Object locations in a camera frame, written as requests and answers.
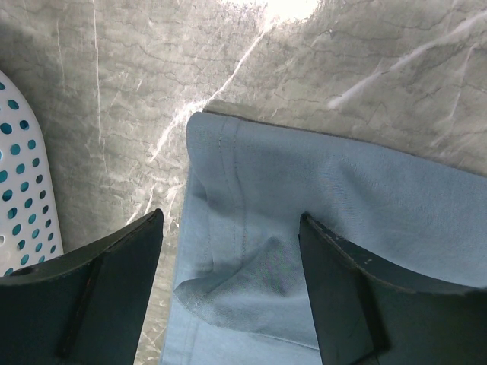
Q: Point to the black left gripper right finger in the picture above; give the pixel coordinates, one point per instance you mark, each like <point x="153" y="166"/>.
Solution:
<point x="367" y="310"/>

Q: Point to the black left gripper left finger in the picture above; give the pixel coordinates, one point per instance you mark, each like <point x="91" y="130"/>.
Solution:
<point x="86" y="306"/>

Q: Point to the blue t shirt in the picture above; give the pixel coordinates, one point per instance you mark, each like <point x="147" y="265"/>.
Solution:
<point x="239" y="290"/>

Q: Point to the white perforated laundry basket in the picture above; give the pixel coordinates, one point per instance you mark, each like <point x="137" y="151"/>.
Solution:
<point x="30" y="231"/>

